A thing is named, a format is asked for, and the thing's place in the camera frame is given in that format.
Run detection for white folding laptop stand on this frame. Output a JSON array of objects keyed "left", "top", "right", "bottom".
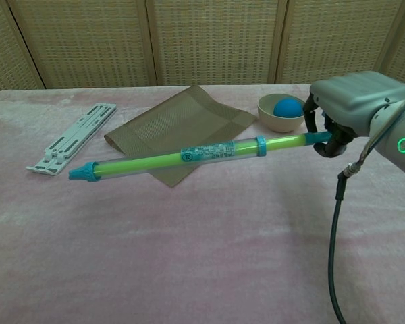
[{"left": 25, "top": 103, "right": 117, "bottom": 177}]

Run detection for pink tablecloth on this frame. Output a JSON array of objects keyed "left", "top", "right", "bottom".
[{"left": 0, "top": 82, "right": 405, "bottom": 324}]

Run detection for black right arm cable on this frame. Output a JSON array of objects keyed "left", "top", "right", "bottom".
[{"left": 327, "top": 96, "right": 405, "bottom": 324}]

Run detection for beige bowl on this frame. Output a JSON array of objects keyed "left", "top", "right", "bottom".
[{"left": 256, "top": 93, "right": 306, "bottom": 133}]

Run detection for green and blue water pump toy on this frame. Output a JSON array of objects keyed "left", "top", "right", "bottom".
[{"left": 68, "top": 130, "right": 333, "bottom": 184}]

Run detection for bamboo folding screen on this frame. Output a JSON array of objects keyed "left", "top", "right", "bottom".
[{"left": 0, "top": 0, "right": 405, "bottom": 97}]

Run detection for blue ball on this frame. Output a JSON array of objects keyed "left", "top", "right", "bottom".
[{"left": 273, "top": 98, "right": 304, "bottom": 119}]

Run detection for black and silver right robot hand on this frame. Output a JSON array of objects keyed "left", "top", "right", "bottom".
[{"left": 303, "top": 71, "right": 405, "bottom": 159}]

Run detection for brown woven placemat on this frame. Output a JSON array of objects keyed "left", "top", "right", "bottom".
[{"left": 103, "top": 85, "right": 258, "bottom": 188}]

